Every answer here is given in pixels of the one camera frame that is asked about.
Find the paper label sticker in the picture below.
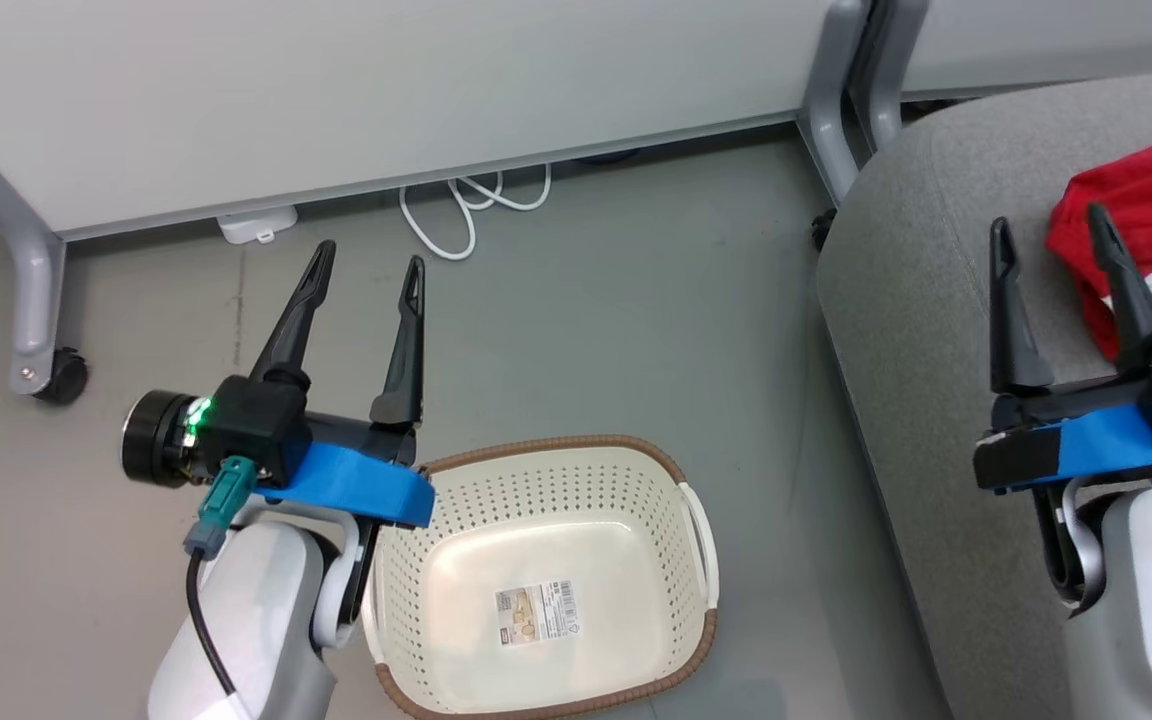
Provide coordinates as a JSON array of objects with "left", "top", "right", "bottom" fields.
[{"left": 494, "top": 580, "right": 582, "bottom": 647}]

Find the grey fabric sofa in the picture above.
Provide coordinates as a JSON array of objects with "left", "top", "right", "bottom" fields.
[{"left": 816, "top": 68, "right": 1152, "bottom": 720}]

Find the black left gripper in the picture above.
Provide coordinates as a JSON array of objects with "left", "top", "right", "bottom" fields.
[{"left": 120, "top": 240, "right": 427, "bottom": 491}]

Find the red clothing with white stripe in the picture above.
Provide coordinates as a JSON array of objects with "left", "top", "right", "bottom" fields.
[{"left": 1044, "top": 128, "right": 1152, "bottom": 361}]

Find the cream perforated laundry basket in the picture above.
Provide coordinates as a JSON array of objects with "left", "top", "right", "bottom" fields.
[{"left": 361, "top": 434, "right": 720, "bottom": 720}]

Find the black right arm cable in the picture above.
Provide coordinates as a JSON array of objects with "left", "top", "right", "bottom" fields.
[{"left": 1031, "top": 487, "right": 1087, "bottom": 608}]

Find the grey curved partition leg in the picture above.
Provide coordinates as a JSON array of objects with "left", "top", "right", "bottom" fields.
[{"left": 0, "top": 135, "right": 67, "bottom": 396}]

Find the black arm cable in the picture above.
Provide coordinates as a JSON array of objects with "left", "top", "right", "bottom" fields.
[
  {"left": 186, "top": 548, "right": 239, "bottom": 701},
  {"left": 1031, "top": 487, "right": 1087, "bottom": 608}
]

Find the blue left camera mount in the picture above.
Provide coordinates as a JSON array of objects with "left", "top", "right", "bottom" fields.
[{"left": 254, "top": 440, "right": 436, "bottom": 529}]

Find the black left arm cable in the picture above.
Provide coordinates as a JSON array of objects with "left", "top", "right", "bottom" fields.
[{"left": 186, "top": 548, "right": 239, "bottom": 701}]

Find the white partition panel behind sofa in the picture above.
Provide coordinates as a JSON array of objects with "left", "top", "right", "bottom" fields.
[{"left": 901, "top": 0, "right": 1152, "bottom": 101}]

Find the teal cable connector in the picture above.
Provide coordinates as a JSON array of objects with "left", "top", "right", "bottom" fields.
[{"left": 184, "top": 455, "right": 259, "bottom": 559}]

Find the blue right camera mount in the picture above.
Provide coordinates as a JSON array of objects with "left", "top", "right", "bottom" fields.
[{"left": 996, "top": 403, "right": 1152, "bottom": 496}]

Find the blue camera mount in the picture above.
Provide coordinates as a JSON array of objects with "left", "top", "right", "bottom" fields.
[
  {"left": 254, "top": 440, "right": 436, "bottom": 529},
  {"left": 996, "top": 403, "right": 1152, "bottom": 496}
]

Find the large white partition panel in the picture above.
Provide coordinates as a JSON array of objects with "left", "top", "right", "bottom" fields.
[{"left": 0, "top": 0, "right": 842, "bottom": 241}]

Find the white floor cable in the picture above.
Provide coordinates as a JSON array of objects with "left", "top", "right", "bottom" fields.
[{"left": 398, "top": 162, "right": 553, "bottom": 262}]

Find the white power adapter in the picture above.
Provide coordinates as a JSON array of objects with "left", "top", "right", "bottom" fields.
[{"left": 216, "top": 205, "right": 299, "bottom": 246}]

